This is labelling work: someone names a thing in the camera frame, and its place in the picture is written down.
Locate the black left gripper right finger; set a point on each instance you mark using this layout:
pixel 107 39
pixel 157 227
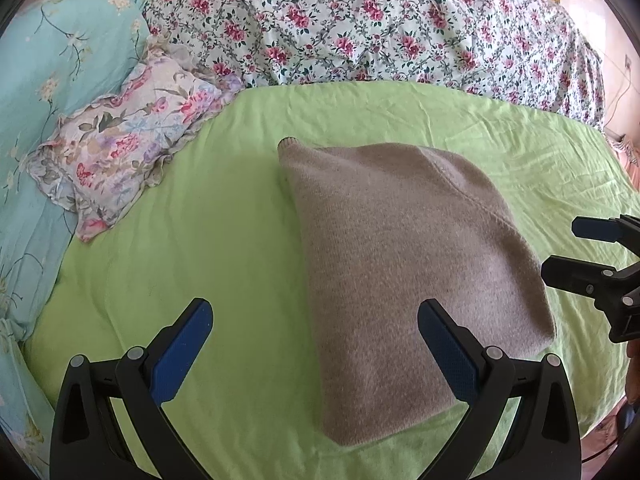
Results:
pixel 543 441

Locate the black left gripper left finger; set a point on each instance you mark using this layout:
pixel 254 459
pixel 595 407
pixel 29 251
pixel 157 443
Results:
pixel 87 442

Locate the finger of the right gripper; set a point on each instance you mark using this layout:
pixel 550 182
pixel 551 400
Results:
pixel 594 280
pixel 623 230

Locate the beige knitted sweater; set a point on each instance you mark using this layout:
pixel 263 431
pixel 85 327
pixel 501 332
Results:
pixel 385 227

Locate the pastel floral ruffled pillow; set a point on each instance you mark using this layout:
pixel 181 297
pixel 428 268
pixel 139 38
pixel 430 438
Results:
pixel 100 159

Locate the teal floral blanket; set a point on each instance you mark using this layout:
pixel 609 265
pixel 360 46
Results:
pixel 56 56

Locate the red floral white quilt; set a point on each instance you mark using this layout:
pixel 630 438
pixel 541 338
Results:
pixel 525 52

